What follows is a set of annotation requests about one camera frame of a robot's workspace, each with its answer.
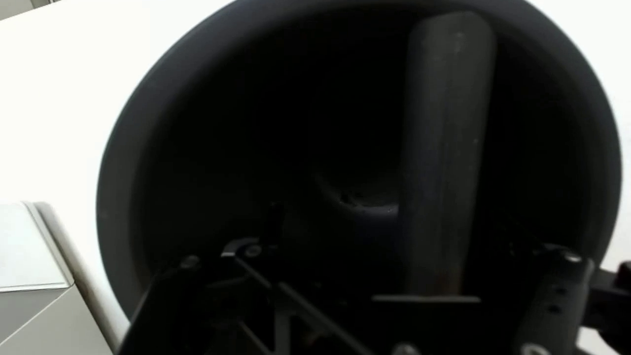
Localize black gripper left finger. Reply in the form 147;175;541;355
121;234;372;355

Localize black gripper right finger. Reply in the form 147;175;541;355
512;246;631;355

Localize silver water dispenser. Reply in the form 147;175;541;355
0;199;131;355

